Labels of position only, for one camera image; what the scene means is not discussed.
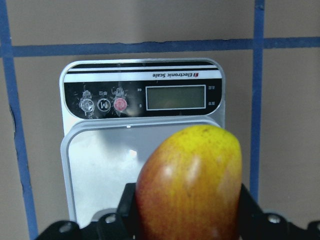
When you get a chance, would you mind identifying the red yellow mango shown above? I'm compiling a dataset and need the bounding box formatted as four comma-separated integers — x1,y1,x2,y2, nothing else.
135,125,242,240

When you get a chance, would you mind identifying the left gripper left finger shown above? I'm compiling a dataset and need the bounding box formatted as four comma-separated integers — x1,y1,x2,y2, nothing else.
37,183,140,240

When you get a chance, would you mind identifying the silver digital kitchen scale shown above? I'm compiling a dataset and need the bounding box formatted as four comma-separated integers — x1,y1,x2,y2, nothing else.
59,58,225,228

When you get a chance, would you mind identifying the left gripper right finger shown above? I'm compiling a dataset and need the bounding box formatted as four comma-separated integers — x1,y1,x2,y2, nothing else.
238,184,320,240

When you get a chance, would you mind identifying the brown paper table cover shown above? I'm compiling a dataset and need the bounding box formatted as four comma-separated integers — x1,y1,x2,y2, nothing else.
0,0,320,240

